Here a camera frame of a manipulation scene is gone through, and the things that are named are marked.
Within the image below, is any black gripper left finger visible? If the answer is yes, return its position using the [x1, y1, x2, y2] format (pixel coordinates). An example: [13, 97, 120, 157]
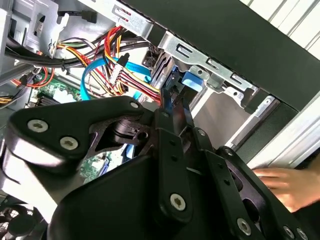
[5, 87, 194, 224]

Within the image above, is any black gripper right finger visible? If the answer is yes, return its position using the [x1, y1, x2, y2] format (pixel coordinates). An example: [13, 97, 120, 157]
[179, 90, 311, 240]

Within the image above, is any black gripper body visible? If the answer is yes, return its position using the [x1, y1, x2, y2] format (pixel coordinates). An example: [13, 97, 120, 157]
[47, 149, 241, 240]

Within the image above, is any red orange power wire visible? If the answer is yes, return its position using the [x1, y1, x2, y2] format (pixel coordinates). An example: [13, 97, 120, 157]
[103, 24, 162, 105]

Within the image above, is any blue data wire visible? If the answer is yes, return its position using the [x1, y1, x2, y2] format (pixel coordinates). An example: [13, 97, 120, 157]
[81, 57, 173, 113]

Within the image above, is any silver disk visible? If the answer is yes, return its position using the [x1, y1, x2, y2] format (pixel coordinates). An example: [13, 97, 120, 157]
[162, 64, 251, 151]

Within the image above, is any person's bare hand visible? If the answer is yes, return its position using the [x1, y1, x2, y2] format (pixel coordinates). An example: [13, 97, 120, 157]
[252, 166, 320, 213]

